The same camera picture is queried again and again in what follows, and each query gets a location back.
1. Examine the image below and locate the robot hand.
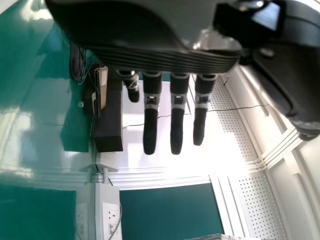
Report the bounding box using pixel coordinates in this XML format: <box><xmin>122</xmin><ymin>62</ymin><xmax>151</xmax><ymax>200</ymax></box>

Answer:
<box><xmin>44</xmin><ymin>0</ymin><xmax>320</xmax><ymax>155</ymax></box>

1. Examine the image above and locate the white perforated cable duct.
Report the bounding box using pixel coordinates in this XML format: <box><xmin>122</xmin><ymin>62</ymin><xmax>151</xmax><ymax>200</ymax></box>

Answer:
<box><xmin>189</xmin><ymin>72</ymin><xmax>288</xmax><ymax>240</ymax></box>

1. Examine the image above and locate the thin black cable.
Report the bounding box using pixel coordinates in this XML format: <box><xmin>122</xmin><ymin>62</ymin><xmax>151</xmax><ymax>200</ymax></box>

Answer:
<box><xmin>121</xmin><ymin>104</ymin><xmax>271</xmax><ymax>130</ymax></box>

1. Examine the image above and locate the white socket strip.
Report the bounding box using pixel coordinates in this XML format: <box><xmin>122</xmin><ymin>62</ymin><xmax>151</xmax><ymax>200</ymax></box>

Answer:
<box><xmin>74</xmin><ymin>183</ymin><xmax>123</xmax><ymax>240</ymax></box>

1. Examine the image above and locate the black oven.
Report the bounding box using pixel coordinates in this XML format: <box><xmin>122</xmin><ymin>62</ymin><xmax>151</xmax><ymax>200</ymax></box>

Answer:
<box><xmin>83</xmin><ymin>64</ymin><xmax>124</xmax><ymax>154</ymax></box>

